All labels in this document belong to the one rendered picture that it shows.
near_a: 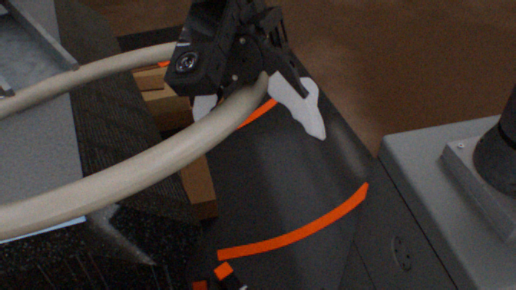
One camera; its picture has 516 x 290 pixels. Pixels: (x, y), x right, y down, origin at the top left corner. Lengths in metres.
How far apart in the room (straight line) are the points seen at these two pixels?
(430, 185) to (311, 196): 1.04
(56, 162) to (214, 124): 0.72
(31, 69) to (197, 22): 0.54
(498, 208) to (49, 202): 0.75
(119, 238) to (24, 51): 0.43
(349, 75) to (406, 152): 1.66
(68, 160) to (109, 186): 0.70
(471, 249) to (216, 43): 0.64
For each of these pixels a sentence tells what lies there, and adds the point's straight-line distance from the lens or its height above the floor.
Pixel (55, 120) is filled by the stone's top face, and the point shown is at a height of 0.80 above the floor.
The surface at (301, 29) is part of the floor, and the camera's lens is 3.01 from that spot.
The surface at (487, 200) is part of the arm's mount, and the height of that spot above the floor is 0.89.
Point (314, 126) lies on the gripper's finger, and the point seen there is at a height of 1.23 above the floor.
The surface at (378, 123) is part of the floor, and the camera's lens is 2.35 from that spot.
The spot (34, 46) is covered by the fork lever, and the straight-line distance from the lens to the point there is 0.99.
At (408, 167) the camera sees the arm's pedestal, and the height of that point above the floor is 0.85.
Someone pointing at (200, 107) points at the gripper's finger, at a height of 1.22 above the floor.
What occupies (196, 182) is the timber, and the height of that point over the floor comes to 0.14.
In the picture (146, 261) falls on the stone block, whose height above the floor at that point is 0.62.
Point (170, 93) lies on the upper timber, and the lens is 2.13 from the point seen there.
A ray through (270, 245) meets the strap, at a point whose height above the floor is 0.02.
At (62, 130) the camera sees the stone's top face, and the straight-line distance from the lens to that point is 1.17.
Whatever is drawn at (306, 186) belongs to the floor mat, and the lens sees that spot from 1.97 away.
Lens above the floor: 1.54
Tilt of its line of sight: 46 degrees down
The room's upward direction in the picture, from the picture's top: straight up
